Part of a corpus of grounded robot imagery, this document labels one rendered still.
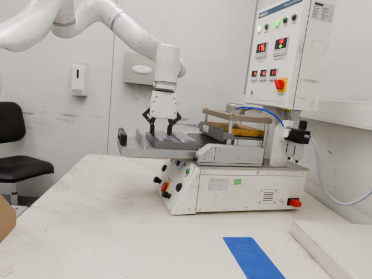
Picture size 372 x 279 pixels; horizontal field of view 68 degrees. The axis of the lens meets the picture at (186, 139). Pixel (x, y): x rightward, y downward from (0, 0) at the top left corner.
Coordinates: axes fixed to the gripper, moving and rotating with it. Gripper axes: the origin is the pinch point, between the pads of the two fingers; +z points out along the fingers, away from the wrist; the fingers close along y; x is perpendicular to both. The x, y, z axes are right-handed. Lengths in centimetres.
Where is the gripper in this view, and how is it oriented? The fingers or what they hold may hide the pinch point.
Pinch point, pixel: (160, 131)
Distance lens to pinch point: 106.9
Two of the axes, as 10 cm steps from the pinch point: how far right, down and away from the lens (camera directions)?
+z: -1.1, 9.8, 1.7
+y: 9.5, 0.5, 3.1
